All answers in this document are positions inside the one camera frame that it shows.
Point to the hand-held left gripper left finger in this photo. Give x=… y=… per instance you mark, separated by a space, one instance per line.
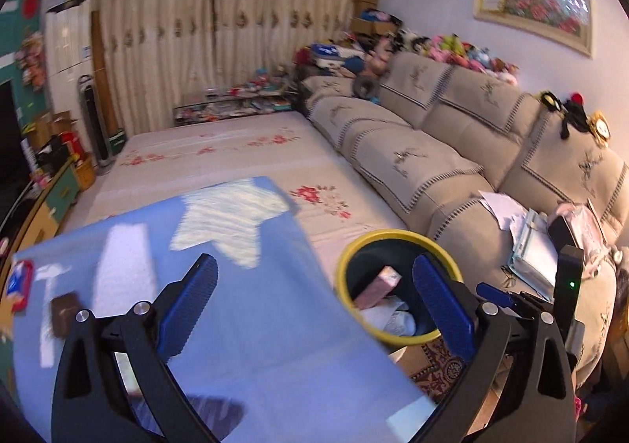
x=189 y=305

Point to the wicker basket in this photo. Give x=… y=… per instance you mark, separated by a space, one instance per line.
x=84 y=172

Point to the black plush toy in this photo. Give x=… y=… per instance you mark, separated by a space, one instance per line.
x=575 y=114

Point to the patterned red rug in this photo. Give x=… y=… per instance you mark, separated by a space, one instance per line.
x=437 y=369

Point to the hanging flower decoration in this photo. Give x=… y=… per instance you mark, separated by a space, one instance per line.
x=32 y=59

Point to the grey neck pillow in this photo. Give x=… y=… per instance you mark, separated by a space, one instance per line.
x=358 y=87

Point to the beige patterned curtain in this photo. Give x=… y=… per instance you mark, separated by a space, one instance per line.
x=295 y=5
x=152 y=30

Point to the yellow-rimmed dark bin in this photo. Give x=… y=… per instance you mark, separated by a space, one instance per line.
x=368 y=256

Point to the floral bed sheet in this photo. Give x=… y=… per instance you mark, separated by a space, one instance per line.
x=221 y=143

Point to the white standing air conditioner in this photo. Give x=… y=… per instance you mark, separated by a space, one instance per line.
x=69 y=40

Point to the small brown box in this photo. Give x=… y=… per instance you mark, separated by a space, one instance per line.
x=66 y=315

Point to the eyeglasses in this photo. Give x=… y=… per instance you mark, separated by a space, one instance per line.
x=510 y=276

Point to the red blue tissue pack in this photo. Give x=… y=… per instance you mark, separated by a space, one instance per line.
x=19 y=283

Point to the large black television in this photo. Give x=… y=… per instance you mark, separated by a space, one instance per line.
x=10 y=153

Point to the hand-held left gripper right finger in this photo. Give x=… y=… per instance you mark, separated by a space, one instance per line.
x=442 y=305

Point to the pink plastic bag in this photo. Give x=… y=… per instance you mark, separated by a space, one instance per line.
x=589 y=231

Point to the row of plush toys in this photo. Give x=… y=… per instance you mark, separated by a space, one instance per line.
x=457 y=50

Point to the gold round clock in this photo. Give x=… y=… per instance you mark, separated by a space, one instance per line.
x=600 y=128

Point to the beige sofa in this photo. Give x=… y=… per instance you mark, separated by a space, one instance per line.
x=417 y=163

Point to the stack of papers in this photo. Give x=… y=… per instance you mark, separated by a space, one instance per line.
x=530 y=246

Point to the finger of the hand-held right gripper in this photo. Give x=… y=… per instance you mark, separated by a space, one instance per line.
x=491 y=293

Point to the blue star-print tablecloth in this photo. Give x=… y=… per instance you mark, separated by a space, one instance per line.
x=275 y=325

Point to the pink box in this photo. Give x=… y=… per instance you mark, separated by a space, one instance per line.
x=378 y=286

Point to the brown wooden board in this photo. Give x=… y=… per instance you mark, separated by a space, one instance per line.
x=105 y=79

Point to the green box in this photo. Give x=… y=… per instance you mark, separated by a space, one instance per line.
x=118 y=142

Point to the teal wooden television cabinet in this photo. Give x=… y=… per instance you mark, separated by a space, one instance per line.
x=59 y=187

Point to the open cardboard box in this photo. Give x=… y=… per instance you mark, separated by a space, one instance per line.
x=42 y=127
x=65 y=120

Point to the black tower fan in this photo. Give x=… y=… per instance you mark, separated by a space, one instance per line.
x=93 y=123

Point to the red bag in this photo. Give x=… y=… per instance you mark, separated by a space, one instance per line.
x=72 y=144

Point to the white paper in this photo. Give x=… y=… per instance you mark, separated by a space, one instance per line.
x=393 y=320

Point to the glass coffee table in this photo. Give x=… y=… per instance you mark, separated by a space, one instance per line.
x=216 y=111

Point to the red round wall decoration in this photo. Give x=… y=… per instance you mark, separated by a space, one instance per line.
x=30 y=5

